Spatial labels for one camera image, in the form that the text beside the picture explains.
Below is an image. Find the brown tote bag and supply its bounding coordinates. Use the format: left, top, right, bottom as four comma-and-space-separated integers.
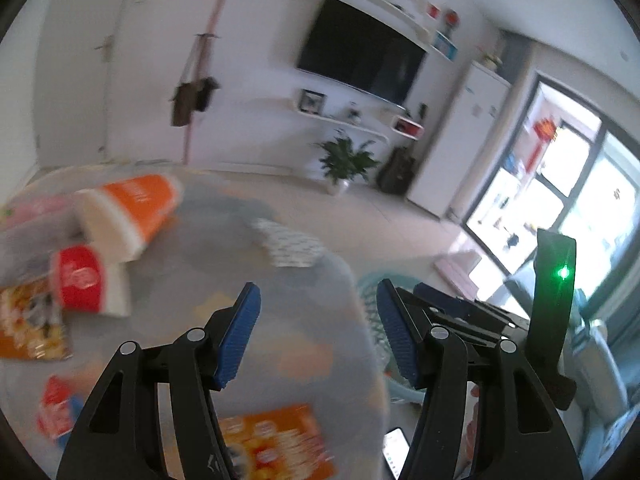
171, 80, 198, 127

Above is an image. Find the pink coat rack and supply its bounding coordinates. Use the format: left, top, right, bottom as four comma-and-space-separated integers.
182, 0, 238, 166

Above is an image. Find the orange paper cup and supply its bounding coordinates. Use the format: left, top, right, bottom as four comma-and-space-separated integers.
75, 174, 184, 263

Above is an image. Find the white wavy wall shelf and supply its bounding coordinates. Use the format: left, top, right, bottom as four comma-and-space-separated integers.
320, 0, 436, 53

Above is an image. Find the white patterned packet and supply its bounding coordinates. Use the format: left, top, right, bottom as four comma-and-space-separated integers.
252, 218, 326, 267

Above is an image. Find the dark shoulder bag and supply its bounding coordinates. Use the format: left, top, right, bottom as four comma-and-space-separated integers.
195, 76, 221, 111

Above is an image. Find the small blue box shelf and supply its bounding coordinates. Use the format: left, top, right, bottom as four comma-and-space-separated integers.
432, 30, 459, 59

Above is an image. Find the white door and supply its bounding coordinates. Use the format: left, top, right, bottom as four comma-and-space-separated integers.
37, 0, 131, 161

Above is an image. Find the balcony glass door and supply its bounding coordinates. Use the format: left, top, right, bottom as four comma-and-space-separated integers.
462, 74, 640, 306

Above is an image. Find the white pink tube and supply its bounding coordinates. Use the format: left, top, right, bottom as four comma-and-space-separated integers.
0, 195, 81, 226

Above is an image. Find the black acoustic guitar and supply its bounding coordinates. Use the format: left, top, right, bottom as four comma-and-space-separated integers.
377, 147, 416, 196

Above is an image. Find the white refrigerator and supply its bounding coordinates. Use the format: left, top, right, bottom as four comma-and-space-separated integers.
407, 60, 512, 221

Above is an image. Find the black flat television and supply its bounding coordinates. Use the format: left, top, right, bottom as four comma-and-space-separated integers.
296, 0, 427, 106

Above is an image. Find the teal plastic basket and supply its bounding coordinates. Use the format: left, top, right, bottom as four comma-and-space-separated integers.
357, 272, 432, 404

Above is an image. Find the red white box shelf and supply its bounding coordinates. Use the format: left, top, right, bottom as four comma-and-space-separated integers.
392, 116, 424, 137

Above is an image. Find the red paper cup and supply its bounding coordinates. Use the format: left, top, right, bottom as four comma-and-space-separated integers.
50, 245, 131, 317

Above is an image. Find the red knot ornament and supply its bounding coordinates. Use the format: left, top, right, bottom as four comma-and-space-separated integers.
532, 119, 559, 171

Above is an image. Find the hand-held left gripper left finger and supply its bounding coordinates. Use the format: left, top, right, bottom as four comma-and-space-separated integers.
56, 282, 262, 480

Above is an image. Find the orange snack packet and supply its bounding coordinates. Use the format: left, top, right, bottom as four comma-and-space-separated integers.
215, 404, 337, 480
0, 280, 72, 361

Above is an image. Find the black picture frame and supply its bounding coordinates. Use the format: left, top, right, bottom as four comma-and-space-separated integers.
300, 89, 326, 113

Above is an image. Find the red snack box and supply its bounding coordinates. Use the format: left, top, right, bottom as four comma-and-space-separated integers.
37, 375, 87, 442

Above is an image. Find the printed scale pattern blanket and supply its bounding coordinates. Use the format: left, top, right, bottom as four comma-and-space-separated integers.
0, 165, 392, 480

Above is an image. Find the smartphone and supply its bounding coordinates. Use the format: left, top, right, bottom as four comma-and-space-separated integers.
382, 427, 412, 479

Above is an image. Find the white low wall shelf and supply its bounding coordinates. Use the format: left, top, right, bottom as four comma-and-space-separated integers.
287, 97, 396, 146

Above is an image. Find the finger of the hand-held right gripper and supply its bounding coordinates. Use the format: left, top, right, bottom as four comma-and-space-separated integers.
396, 282, 531, 351

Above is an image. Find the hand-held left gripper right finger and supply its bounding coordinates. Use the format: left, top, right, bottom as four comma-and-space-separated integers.
376, 279, 584, 480

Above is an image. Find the potted green plant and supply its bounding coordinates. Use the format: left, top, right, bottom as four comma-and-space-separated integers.
317, 132, 381, 196

